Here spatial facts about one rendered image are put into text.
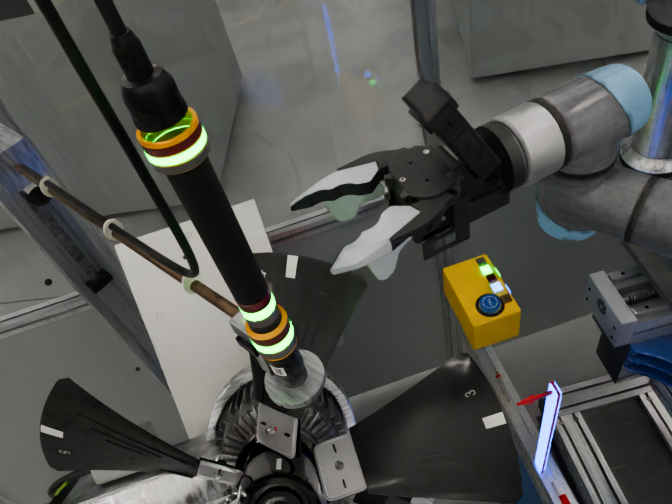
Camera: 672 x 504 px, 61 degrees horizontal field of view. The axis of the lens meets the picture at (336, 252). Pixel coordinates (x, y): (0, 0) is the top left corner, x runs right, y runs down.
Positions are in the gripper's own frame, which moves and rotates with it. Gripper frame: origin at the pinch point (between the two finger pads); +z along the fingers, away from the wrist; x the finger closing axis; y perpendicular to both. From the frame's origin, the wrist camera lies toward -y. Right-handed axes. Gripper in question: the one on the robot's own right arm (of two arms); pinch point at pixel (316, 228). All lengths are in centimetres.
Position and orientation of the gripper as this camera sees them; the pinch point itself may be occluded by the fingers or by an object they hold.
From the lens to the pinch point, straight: 51.8
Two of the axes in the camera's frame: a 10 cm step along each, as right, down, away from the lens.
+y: 1.9, 6.4, 7.4
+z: -8.9, 4.4, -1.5
